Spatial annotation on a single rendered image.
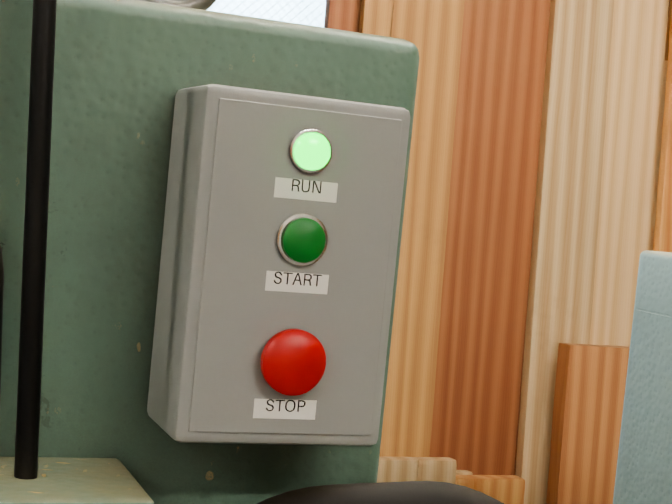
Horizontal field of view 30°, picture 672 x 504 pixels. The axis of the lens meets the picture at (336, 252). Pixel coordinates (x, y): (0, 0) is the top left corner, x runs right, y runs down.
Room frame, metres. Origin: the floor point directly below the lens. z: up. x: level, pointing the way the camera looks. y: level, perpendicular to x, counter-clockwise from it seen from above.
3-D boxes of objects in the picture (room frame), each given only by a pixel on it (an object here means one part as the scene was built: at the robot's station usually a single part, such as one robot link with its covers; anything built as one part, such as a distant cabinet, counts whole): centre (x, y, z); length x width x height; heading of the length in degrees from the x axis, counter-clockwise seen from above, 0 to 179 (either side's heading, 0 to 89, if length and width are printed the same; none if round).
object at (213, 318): (0.59, 0.03, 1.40); 0.10 x 0.06 x 0.16; 111
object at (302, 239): (0.56, 0.01, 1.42); 0.02 x 0.01 x 0.02; 111
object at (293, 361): (0.56, 0.01, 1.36); 0.03 x 0.01 x 0.03; 111
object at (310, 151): (0.56, 0.01, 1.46); 0.02 x 0.01 x 0.02; 111
